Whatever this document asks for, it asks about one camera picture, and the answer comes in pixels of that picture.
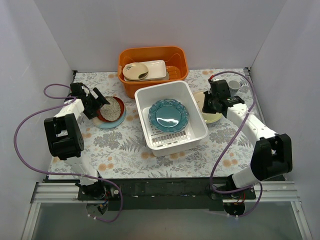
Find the light blue plate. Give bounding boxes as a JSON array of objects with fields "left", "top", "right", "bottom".
[{"left": 92, "top": 110, "right": 127, "bottom": 129}]

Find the teal embossed plate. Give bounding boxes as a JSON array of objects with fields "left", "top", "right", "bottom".
[{"left": 148, "top": 99, "right": 189, "bottom": 133}]

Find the cream round floral dish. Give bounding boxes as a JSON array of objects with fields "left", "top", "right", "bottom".
[{"left": 122, "top": 62, "right": 149, "bottom": 81}]

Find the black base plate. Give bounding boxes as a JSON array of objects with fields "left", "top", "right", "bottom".
[{"left": 75, "top": 177, "right": 256, "bottom": 211}]

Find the aluminium rail frame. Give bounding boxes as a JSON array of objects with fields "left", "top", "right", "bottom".
[{"left": 23, "top": 176, "right": 311, "bottom": 240}]

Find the speckled beige plate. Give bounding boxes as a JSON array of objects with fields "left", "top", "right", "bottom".
[{"left": 99, "top": 96, "right": 121, "bottom": 122}]

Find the cream rectangular tray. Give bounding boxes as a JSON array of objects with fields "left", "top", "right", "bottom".
[{"left": 124, "top": 60, "right": 167, "bottom": 82}]

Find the orange plastic bin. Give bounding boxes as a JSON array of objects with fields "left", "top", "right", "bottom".
[{"left": 117, "top": 46, "right": 189, "bottom": 99}]

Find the red brown plate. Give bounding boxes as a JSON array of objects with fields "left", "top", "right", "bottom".
[{"left": 97, "top": 97, "right": 125, "bottom": 116}]

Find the purple cable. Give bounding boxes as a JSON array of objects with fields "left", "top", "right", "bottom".
[
  {"left": 14, "top": 83, "right": 124, "bottom": 223},
  {"left": 207, "top": 71, "right": 264, "bottom": 218}
]

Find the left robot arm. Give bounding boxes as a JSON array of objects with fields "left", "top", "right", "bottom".
[{"left": 44, "top": 82, "right": 109, "bottom": 200}]

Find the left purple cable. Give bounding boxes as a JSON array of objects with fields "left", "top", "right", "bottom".
[{"left": 14, "top": 83, "right": 124, "bottom": 223}]

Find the grey ceramic cup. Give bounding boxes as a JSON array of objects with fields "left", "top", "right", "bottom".
[{"left": 227, "top": 80, "right": 242, "bottom": 97}]

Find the cream plate with sprig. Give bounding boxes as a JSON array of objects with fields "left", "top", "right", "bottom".
[{"left": 193, "top": 91, "right": 223, "bottom": 124}]

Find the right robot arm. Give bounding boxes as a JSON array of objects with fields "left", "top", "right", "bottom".
[{"left": 202, "top": 79, "right": 293, "bottom": 199}]

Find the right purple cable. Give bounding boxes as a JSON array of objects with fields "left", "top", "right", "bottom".
[{"left": 207, "top": 71, "right": 264, "bottom": 218}]

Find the white plastic bin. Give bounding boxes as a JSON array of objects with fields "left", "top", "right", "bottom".
[{"left": 134, "top": 80, "right": 209, "bottom": 157}]

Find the floral table mat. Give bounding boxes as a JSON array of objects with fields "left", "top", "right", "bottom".
[{"left": 48, "top": 68, "right": 283, "bottom": 180}]

